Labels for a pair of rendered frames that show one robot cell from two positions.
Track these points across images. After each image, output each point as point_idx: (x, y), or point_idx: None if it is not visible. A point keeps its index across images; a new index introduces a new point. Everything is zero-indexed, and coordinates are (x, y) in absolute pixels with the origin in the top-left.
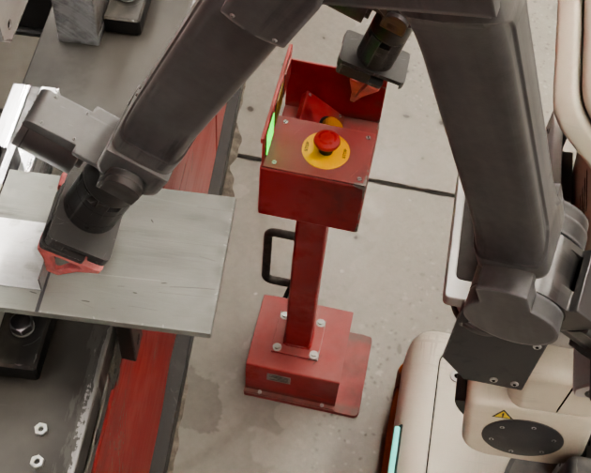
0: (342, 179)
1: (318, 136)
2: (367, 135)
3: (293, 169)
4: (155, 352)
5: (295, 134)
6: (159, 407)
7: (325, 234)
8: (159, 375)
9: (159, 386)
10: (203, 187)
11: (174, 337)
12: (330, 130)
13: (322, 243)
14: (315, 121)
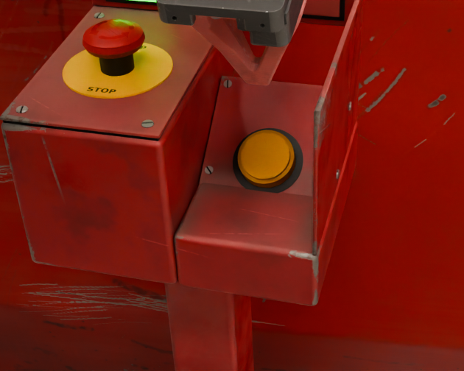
0: (27, 89)
1: (118, 19)
2: (155, 123)
3: (74, 34)
4: None
5: (169, 36)
6: (12, 288)
7: (174, 352)
8: (15, 237)
9: (13, 253)
10: (398, 288)
11: (121, 292)
12: (132, 33)
13: (174, 369)
14: (269, 118)
